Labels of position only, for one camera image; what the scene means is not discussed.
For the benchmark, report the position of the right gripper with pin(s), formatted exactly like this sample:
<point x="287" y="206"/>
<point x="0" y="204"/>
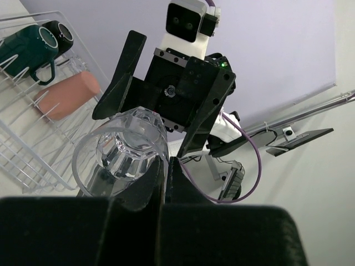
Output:
<point x="186" y="92"/>

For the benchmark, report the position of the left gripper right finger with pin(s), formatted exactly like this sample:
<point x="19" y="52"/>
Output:
<point x="196" y="231"/>

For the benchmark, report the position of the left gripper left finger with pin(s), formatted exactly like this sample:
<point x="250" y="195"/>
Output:
<point x="117" y="230"/>

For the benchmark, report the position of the small clear glass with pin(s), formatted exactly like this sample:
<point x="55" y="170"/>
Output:
<point x="120" y="152"/>

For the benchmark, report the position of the orange plastic cup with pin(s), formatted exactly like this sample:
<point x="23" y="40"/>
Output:
<point x="65" y="97"/>

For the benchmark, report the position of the black ceramic mug cream inside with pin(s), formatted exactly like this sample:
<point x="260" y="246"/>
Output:
<point x="62" y="34"/>

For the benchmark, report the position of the dark green ceramic mug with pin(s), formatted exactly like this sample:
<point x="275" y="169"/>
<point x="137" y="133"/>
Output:
<point x="27" y="50"/>

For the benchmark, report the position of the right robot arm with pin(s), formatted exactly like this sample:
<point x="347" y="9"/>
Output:
<point x="224" y="130"/>

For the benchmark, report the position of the black keyboard on stand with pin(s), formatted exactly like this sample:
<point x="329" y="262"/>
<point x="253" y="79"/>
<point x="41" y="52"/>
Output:
<point x="231" y="188"/>

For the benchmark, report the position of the black monitor panel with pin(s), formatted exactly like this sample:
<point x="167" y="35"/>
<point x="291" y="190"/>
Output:
<point x="300" y="140"/>

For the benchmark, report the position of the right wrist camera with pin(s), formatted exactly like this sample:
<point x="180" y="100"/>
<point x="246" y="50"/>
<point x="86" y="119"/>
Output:
<point x="189" y="26"/>

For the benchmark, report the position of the white wire dish rack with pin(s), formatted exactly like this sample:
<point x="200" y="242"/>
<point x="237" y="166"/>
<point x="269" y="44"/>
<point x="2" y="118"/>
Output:
<point x="36" y="151"/>

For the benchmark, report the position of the aluminium extrusion rail frame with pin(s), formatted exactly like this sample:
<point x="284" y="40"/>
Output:
<point x="303" y="110"/>

